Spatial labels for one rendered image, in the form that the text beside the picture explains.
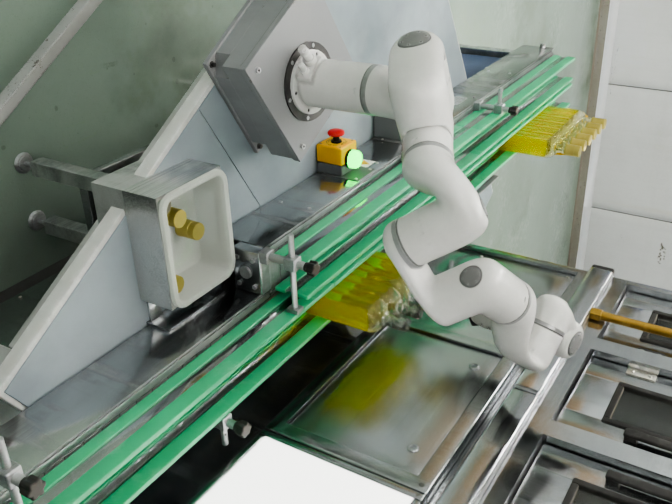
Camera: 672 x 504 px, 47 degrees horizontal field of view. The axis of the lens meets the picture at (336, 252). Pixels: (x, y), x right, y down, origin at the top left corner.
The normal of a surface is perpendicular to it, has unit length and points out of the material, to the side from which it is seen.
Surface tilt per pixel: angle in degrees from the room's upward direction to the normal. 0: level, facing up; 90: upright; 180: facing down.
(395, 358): 90
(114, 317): 0
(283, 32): 5
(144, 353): 90
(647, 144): 90
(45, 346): 0
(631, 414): 90
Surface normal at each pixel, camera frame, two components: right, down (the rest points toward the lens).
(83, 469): -0.03, -0.88
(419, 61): -0.14, -0.70
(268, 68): 0.81, 0.22
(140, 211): -0.53, 0.41
